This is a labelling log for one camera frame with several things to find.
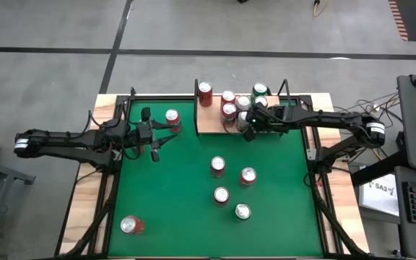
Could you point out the red soda can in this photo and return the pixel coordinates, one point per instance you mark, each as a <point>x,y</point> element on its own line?
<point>248,174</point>

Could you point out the grey metal cart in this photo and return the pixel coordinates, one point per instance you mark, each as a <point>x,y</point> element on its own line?
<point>9,174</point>

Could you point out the black support beam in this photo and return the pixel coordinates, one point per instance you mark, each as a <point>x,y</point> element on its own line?
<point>377,169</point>

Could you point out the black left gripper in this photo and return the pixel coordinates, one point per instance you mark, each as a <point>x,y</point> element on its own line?
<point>144,134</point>

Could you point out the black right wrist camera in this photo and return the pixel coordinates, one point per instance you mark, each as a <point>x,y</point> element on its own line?
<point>256,115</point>

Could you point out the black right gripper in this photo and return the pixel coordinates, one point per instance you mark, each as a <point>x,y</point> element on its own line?
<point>265,119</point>

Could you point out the wooden shelf with black frame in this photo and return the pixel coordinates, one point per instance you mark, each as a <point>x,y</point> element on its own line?
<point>208,121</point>

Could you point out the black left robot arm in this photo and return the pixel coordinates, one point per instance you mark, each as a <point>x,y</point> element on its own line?
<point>67,144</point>

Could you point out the grey metal bracket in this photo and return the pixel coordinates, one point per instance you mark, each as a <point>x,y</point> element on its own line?
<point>311,153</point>

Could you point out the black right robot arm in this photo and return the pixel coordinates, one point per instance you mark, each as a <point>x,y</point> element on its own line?
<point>320,117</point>

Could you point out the red cola can black figure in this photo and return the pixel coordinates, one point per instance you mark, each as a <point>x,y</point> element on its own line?
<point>217,163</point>

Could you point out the red Coke Zero can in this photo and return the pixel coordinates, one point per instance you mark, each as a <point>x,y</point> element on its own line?
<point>221,194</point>

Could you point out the white SA3 sign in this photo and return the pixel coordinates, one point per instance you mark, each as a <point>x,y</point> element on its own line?
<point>377,198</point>

